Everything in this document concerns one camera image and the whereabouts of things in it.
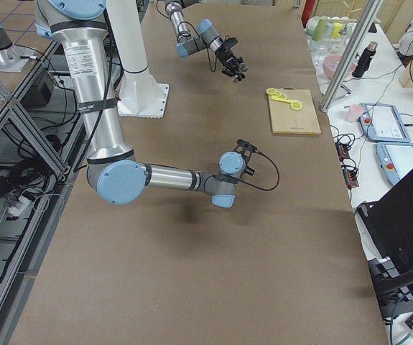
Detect yellow plastic knife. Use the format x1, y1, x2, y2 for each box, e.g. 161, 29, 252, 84
271, 96, 297, 104

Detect black computer monitor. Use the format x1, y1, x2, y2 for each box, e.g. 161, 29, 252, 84
356, 169, 413, 295

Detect aluminium frame post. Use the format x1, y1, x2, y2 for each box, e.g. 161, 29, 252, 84
320, 0, 384, 113

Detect yellow plastic cup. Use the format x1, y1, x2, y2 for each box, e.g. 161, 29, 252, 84
330, 22, 343, 40

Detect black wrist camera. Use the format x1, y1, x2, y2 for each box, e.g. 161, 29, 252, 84
220, 37, 238, 51
234, 139, 258, 160

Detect bamboo cutting board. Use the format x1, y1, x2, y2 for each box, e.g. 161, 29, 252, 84
266, 88, 321, 135

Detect orange black connector board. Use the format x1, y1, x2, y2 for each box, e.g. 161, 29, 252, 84
335, 142, 359, 190

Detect lemon slice on knife end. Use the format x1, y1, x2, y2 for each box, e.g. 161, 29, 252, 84
290, 102, 302, 111

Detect steel jigger measuring cup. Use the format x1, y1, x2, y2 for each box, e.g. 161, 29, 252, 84
237, 63, 248, 81

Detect teach pendant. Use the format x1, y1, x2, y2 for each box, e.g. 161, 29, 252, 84
376, 142, 413, 185
358, 103, 410, 143

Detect far teach pendant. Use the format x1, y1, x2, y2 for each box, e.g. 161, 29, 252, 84
358, 103, 410, 143

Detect pink bowl with ice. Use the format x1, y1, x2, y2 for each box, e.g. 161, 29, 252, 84
322, 55, 356, 81

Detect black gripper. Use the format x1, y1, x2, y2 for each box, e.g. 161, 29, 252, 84
215, 49, 248, 82

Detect black power adapter box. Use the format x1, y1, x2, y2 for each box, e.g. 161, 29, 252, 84
21, 73, 55, 107

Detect pink plastic cup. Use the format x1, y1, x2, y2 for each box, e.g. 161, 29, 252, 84
345, 104, 364, 123

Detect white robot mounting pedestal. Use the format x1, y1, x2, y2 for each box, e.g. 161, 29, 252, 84
106, 0, 170, 119

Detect black water bottle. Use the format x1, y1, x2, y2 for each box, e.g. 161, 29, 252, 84
352, 41, 378, 78

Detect green plastic cup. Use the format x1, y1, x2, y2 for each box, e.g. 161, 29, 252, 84
306, 16, 329, 41

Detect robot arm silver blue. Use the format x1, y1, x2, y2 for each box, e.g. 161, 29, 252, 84
36, 1, 246, 208
163, 0, 248, 82

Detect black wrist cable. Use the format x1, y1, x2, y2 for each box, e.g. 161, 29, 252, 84
240, 147, 282, 190
205, 35, 228, 73

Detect near teach pendant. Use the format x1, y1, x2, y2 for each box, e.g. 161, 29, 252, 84
376, 142, 413, 185

